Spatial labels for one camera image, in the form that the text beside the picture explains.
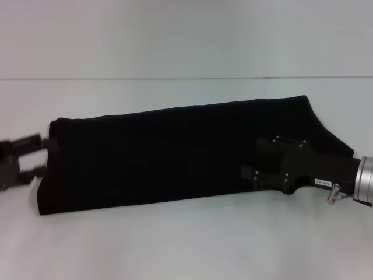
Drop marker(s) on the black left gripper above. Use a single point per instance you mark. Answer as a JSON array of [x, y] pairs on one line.
[[8, 166]]

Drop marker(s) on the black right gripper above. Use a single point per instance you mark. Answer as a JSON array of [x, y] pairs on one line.
[[320, 172]]

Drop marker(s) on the black shirt with FREE print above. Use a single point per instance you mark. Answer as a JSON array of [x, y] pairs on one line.
[[145, 163]]

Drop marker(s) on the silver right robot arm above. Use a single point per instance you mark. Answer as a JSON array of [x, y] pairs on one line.
[[364, 178]]

